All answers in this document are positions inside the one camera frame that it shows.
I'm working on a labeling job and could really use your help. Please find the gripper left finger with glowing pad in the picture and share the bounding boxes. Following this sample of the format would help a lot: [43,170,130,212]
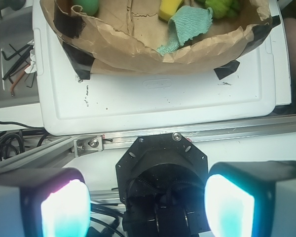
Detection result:
[0,168,91,237]

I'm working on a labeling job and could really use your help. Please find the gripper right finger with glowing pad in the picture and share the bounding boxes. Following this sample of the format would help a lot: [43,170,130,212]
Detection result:
[204,160,296,237]

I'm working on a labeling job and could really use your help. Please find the blue-green knitted cloth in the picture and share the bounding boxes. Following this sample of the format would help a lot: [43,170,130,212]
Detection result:
[157,5,213,56]

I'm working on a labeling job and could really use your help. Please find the grey plastic side tray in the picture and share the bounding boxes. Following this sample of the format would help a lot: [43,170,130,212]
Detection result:
[0,6,39,108]

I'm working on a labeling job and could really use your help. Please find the crumpled white paper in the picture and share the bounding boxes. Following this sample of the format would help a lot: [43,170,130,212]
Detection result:
[24,40,37,74]

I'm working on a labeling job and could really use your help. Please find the black allen keys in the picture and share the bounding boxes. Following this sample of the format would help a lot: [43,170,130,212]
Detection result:
[1,44,33,85]

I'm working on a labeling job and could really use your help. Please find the brown paper bag tray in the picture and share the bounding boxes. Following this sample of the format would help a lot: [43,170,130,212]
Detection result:
[39,0,280,79]

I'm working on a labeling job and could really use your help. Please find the green textured ball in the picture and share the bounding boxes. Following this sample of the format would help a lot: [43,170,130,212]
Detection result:
[73,0,99,16]

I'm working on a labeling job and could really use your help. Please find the yellow sponge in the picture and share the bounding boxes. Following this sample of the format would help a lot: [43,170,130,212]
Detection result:
[158,0,184,21]

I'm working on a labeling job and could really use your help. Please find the aluminium extrusion rail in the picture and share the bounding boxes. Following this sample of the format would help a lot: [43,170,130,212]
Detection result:
[0,114,296,171]

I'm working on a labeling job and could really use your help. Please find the black cables bundle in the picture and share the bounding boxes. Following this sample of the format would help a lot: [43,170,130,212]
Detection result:
[0,116,50,166]

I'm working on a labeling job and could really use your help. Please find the orange handled wire tool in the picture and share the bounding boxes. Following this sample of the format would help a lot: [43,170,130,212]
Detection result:
[9,64,30,97]

